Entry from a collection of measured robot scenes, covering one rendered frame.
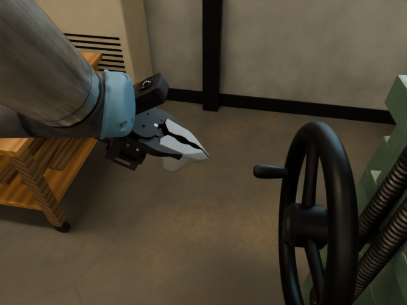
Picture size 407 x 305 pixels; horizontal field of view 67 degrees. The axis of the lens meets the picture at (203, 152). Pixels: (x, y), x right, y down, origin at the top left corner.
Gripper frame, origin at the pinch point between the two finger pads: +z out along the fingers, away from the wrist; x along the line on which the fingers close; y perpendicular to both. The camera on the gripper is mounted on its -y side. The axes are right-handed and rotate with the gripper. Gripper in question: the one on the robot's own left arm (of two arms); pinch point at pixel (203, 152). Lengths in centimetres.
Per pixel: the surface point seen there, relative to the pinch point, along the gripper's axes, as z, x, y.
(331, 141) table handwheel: 6.7, 10.0, -18.6
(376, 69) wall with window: 96, -122, 1
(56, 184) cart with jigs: -25, -40, 89
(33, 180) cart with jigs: -31, -27, 70
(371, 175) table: 18.2, 6.6, -15.4
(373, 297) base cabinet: 40.2, 11.3, 4.0
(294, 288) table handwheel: 19.6, 15.8, 3.0
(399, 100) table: 26.1, -11.2, -20.6
